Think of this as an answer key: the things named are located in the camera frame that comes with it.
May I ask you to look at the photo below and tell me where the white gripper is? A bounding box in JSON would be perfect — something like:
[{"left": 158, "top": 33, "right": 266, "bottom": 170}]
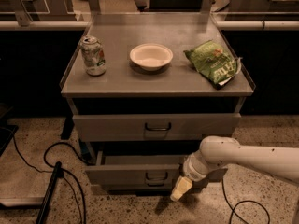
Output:
[{"left": 170, "top": 150, "right": 218, "bottom": 202}]

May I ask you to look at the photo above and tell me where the grey drawer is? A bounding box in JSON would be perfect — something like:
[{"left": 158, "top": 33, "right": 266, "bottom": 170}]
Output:
[
  {"left": 84, "top": 150, "right": 228, "bottom": 192},
  {"left": 73, "top": 113, "right": 241, "bottom": 142}
]

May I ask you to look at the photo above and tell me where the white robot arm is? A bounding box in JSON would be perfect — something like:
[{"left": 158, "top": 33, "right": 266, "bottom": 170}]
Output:
[{"left": 170, "top": 136, "right": 299, "bottom": 202}]

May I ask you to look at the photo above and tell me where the grey drawer cabinet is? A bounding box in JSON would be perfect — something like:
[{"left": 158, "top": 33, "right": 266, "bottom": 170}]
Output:
[{"left": 59, "top": 12, "right": 256, "bottom": 198}]

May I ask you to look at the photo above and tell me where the green chip bag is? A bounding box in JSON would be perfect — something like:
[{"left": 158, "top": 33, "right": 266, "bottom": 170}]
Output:
[{"left": 184, "top": 40, "right": 241, "bottom": 89}]

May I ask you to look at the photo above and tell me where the black power strip bar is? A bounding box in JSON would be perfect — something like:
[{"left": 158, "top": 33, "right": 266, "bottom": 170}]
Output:
[{"left": 36, "top": 161, "right": 62, "bottom": 224}]

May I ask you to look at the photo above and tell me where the white paper bowl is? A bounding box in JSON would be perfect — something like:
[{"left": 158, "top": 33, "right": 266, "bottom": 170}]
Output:
[{"left": 130, "top": 43, "right": 173, "bottom": 71}]

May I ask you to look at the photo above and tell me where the crushed white soda can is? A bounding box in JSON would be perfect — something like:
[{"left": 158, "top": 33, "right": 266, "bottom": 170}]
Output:
[{"left": 80, "top": 35, "right": 107, "bottom": 76}]

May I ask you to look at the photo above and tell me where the dark object at left edge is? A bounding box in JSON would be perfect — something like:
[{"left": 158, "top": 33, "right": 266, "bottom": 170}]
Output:
[{"left": 0, "top": 103, "right": 18, "bottom": 156}]

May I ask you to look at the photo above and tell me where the black cable right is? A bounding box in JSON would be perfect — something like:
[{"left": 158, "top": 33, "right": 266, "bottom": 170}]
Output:
[{"left": 220, "top": 179, "right": 271, "bottom": 224}]

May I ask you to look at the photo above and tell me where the black cable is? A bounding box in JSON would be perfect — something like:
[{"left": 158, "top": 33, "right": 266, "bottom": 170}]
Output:
[
  {"left": 220, "top": 179, "right": 271, "bottom": 224},
  {"left": 0, "top": 126, "right": 93, "bottom": 224}
]

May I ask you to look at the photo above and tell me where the white horizontal rail pipe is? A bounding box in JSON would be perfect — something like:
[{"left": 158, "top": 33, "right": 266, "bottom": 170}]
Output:
[{"left": 0, "top": 20, "right": 299, "bottom": 31}]

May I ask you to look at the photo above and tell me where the black cable left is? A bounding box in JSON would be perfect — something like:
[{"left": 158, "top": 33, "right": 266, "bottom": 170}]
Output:
[{"left": 0, "top": 126, "right": 93, "bottom": 224}]

